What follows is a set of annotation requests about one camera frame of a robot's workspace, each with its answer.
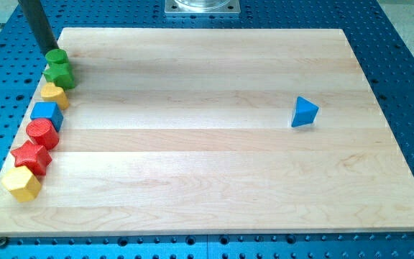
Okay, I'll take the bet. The blue triangle block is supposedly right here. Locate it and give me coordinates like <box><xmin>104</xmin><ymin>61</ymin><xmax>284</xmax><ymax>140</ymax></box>
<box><xmin>291</xmin><ymin>96</ymin><xmax>319</xmax><ymax>127</ymax></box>

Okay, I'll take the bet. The wooden board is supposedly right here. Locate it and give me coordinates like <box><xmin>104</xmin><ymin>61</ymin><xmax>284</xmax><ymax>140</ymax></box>
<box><xmin>0</xmin><ymin>27</ymin><xmax>414</xmax><ymax>237</ymax></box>

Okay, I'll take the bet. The blue cube block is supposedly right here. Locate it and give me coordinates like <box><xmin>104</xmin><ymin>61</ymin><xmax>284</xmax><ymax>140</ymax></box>
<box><xmin>30</xmin><ymin>101</ymin><xmax>63</xmax><ymax>132</ymax></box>

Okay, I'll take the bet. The green star block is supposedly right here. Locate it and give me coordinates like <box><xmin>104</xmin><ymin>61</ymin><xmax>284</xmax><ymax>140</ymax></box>
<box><xmin>42</xmin><ymin>63</ymin><xmax>75</xmax><ymax>91</ymax></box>

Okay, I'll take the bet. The red cylinder block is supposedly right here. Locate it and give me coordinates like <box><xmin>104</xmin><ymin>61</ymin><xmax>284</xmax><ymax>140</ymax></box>
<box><xmin>26</xmin><ymin>118</ymin><xmax>60</xmax><ymax>150</ymax></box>

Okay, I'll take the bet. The green cylinder block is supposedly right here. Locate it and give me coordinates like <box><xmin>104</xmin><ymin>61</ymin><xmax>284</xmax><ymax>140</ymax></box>
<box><xmin>45</xmin><ymin>48</ymin><xmax>71</xmax><ymax>70</ymax></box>

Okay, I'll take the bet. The red star block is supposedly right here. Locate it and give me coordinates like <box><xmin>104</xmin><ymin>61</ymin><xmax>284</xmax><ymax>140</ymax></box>
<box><xmin>10</xmin><ymin>140</ymin><xmax>52</xmax><ymax>176</ymax></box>

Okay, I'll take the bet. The yellow hexagon block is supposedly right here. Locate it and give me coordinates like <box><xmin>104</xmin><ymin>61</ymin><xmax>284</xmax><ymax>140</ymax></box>
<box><xmin>1</xmin><ymin>165</ymin><xmax>42</xmax><ymax>202</ymax></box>

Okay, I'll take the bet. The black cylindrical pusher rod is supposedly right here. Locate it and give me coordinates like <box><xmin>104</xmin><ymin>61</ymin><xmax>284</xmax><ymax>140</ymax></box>
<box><xmin>18</xmin><ymin>0</ymin><xmax>59</xmax><ymax>55</ymax></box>

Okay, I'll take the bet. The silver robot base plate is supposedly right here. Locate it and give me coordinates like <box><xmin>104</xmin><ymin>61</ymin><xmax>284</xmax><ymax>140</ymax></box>
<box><xmin>165</xmin><ymin>0</ymin><xmax>241</xmax><ymax>14</ymax></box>

